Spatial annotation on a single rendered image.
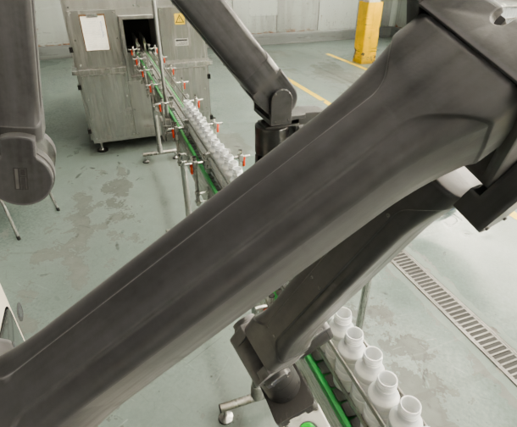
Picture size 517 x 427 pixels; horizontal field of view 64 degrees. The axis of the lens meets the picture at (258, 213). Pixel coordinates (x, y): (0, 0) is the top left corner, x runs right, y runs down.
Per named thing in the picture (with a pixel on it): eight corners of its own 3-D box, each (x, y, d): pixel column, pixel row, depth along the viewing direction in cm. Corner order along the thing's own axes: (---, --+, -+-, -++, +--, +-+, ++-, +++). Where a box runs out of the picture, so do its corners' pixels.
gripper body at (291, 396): (291, 355, 69) (278, 330, 65) (318, 408, 61) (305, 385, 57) (257, 374, 69) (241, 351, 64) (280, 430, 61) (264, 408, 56)
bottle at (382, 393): (358, 413, 88) (369, 363, 80) (387, 418, 88) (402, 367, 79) (360, 440, 83) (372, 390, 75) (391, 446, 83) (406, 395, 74)
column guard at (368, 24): (377, 63, 831) (386, 2, 772) (360, 64, 819) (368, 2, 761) (366, 58, 862) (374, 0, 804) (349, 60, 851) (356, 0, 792)
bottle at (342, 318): (353, 363, 99) (363, 314, 90) (336, 376, 96) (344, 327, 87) (336, 347, 103) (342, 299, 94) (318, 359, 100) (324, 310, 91)
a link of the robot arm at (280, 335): (415, 32, 25) (569, 161, 20) (463, 36, 28) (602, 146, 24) (216, 332, 55) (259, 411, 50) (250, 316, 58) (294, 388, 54)
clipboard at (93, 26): (110, 50, 401) (104, 13, 384) (86, 52, 394) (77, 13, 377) (110, 49, 404) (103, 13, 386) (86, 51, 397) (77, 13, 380)
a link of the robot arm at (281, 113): (252, 76, 68) (271, 91, 61) (315, 70, 71) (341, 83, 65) (252, 144, 75) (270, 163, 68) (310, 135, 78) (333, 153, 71)
